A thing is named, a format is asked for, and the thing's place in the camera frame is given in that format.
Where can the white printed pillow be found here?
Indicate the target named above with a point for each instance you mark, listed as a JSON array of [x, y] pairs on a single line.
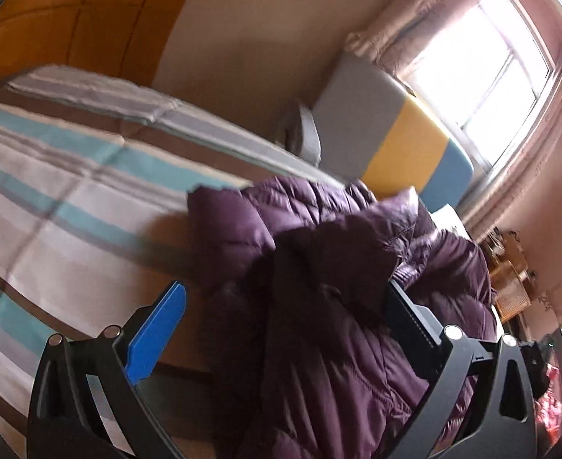
[[451, 216]]

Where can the wooden rattan chair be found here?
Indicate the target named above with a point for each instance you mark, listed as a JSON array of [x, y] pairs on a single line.
[[513, 291]]

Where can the purple puffer jacket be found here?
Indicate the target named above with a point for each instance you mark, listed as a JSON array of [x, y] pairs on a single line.
[[319, 344]]

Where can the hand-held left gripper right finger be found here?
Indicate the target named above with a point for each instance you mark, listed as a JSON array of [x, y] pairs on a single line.
[[412, 327]]

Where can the beige patterned curtain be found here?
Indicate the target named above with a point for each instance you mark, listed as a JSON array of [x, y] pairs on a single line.
[[405, 33], [525, 177]]

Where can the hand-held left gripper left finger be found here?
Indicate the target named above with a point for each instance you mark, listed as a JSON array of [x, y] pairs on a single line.
[[154, 339]]

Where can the red patterned cloth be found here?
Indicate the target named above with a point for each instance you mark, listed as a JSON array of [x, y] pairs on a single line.
[[551, 406]]

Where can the grey cushion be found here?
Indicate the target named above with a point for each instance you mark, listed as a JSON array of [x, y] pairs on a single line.
[[302, 134]]

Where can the striped bed quilt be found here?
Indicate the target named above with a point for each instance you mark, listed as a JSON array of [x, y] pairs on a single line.
[[70, 191]]

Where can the bright window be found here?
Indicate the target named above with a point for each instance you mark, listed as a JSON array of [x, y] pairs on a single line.
[[491, 81]]

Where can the cluttered desk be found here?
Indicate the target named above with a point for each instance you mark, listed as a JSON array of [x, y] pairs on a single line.
[[501, 248]]

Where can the wooden wardrobe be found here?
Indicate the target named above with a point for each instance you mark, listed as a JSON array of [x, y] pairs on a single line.
[[94, 9]]

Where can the grey yellow blue headboard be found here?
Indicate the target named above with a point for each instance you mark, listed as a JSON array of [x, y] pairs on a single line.
[[405, 143]]

